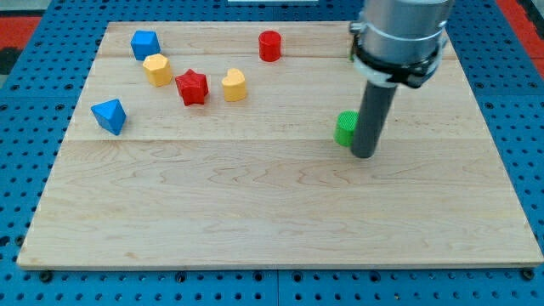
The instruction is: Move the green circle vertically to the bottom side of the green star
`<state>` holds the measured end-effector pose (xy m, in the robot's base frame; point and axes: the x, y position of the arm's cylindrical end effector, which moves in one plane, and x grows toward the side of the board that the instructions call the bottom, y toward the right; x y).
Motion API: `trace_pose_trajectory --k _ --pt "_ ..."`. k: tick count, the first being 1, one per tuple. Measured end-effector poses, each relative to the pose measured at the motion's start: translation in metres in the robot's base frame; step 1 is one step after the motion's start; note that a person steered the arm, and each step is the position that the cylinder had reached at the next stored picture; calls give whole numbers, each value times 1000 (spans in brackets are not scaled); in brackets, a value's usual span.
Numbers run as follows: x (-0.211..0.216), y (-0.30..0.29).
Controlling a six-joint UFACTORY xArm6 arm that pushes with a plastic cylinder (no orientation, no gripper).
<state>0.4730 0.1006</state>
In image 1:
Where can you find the green cylinder block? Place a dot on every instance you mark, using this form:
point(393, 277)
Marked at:
point(345, 126)

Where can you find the blue triangle block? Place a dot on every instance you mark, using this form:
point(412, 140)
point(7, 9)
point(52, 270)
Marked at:
point(110, 115)

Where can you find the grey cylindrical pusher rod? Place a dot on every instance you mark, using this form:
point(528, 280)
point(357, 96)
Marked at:
point(372, 116)

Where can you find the red star block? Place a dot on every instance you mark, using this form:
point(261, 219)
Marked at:
point(192, 87)

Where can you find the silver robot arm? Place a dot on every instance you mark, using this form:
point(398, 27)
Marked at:
point(399, 41)

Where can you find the yellow hexagon block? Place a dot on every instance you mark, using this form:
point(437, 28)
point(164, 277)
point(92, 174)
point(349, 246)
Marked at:
point(157, 70)

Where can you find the yellow heart block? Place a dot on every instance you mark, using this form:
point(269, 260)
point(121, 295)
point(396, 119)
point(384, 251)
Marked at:
point(234, 85)

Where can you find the wooden board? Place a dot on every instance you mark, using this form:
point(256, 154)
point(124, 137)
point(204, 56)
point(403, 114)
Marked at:
point(260, 183)

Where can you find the red cylinder block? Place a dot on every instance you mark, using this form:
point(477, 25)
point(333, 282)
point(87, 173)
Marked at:
point(269, 43)

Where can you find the blue cube block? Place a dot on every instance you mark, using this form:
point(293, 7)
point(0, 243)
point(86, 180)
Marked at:
point(144, 43)

